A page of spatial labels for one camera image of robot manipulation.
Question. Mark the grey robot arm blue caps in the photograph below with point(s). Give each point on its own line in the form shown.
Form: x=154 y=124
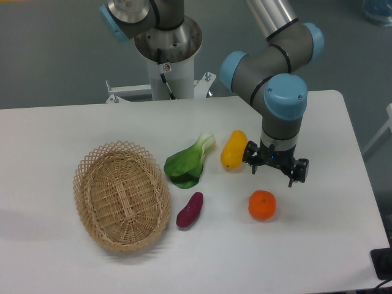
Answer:
x=265 y=81

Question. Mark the blue object top right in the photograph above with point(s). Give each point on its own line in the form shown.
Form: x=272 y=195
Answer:
x=378 y=11

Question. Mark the woven wicker basket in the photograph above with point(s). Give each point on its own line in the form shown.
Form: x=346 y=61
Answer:
x=122 y=196

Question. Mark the green bok choy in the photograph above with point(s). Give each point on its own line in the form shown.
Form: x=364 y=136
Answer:
x=185 y=167

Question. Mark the black device at table edge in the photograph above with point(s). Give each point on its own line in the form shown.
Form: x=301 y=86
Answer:
x=381 y=259

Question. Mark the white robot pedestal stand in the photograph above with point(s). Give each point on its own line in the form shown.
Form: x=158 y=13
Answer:
x=170 y=58

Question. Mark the yellow squash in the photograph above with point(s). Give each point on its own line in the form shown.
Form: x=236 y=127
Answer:
x=232 y=154

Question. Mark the white frame at right edge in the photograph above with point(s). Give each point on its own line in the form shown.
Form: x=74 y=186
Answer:
x=379 y=138

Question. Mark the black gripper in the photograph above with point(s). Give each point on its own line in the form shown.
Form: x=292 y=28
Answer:
x=295 y=169

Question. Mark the orange fruit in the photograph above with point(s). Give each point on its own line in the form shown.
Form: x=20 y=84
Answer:
x=262 y=205

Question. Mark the purple sweet potato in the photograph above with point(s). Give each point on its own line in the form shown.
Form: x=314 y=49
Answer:
x=190 y=213

